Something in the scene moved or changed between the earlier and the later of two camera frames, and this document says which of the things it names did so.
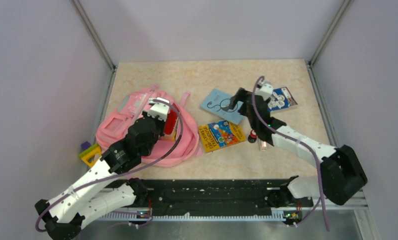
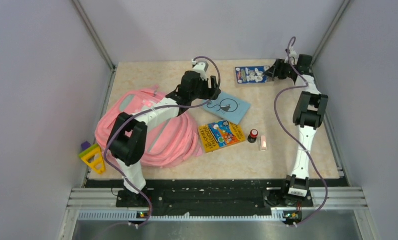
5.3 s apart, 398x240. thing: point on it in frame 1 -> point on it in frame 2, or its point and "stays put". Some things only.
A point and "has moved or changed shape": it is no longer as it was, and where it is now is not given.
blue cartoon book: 281,98 -> 251,74
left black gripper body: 159,130 -> 202,91
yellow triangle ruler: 86,154 stays put
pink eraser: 263,145 stays put
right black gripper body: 241,96 -> 284,71
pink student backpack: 175,149 has moved or changed shape
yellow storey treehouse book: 216,135 stays put
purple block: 85,145 stays put
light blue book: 218,102 stays put
